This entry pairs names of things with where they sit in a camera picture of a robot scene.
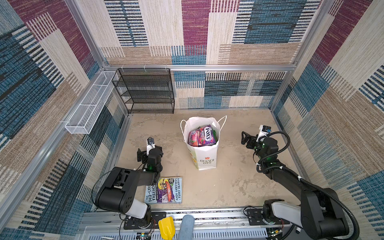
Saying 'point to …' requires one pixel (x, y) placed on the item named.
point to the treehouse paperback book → (168, 190)
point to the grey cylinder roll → (186, 228)
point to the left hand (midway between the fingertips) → (146, 145)
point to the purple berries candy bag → (203, 136)
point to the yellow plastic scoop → (167, 227)
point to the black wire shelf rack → (146, 90)
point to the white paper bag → (205, 157)
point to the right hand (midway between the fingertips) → (249, 135)
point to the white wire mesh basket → (81, 121)
